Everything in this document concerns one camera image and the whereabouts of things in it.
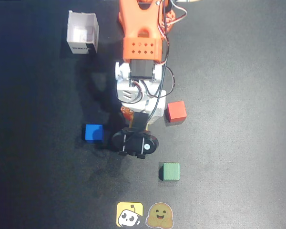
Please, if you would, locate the white paper box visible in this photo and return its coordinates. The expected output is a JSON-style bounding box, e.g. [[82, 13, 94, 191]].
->
[[66, 10, 100, 55]]

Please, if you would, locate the red white servo cable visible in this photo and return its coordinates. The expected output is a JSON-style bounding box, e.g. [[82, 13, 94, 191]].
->
[[157, 0, 189, 36]]

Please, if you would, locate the yellow robot sticker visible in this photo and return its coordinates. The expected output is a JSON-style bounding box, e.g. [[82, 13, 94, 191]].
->
[[116, 202, 144, 228]]

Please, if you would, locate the black table mat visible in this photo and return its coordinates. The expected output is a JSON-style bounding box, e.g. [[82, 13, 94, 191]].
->
[[0, 0, 286, 229]]

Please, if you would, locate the black camera cable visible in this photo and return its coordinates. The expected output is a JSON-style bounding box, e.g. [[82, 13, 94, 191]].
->
[[146, 0, 174, 125]]

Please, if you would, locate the red wooden cube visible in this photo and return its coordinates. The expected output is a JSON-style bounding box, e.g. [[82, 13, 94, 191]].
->
[[165, 101, 187, 124]]

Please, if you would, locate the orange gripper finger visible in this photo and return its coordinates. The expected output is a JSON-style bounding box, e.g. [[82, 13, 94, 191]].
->
[[121, 106, 135, 127]]

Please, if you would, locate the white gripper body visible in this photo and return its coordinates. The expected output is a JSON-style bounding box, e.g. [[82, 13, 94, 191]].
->
[[116, 80, 167, 125]]

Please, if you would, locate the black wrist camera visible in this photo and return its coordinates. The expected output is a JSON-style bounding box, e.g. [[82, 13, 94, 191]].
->
[[111, 112, 159, 160]]

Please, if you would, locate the hugging face emoji sticker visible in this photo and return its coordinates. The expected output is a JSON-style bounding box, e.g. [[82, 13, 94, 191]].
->
[[145, 202, 174, 228]]

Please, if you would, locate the green wooden cube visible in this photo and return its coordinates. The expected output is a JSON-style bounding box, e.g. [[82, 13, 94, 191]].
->
[[158, 163, 181, 183]]

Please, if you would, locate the thin black servo cable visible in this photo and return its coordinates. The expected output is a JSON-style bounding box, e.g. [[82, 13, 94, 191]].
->
[[154, 66, 176, 96]]

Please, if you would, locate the blue wooden cube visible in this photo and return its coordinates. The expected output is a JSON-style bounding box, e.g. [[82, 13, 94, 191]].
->
[[82, 124, 104, 144]]

